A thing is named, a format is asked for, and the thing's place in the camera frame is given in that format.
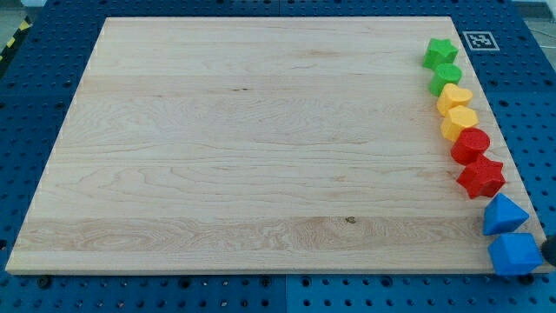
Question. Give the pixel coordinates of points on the dark round pusher tip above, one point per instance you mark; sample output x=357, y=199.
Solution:
x=548, y=250

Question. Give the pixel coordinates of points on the blue cube block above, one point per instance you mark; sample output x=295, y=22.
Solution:
x=514, y=254

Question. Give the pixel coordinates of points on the blue triangle block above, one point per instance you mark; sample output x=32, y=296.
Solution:
x=502, y=215

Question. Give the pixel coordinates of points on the red star block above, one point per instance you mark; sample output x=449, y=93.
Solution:
x=483, y=177

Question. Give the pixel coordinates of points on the red cylinder block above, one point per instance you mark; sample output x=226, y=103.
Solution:
x=471, y=143

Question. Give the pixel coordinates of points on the yellow hexagon block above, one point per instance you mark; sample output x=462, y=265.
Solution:
x=456, y=120

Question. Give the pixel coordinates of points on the yellow heart block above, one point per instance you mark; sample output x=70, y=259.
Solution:
x=451, y=96

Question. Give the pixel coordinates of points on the green cylinder block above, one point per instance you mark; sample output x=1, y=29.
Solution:
x=443, y=74

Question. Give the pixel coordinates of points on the black white fiducial marker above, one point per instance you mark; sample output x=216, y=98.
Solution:
x=479, y=40

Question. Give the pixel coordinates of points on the green star block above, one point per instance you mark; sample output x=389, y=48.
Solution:
x=439, y=51

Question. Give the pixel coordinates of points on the large light wooden board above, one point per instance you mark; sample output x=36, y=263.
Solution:
x=259, y=145

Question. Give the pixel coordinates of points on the yellow black hazard tape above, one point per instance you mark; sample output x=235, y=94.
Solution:
x=16, y=39

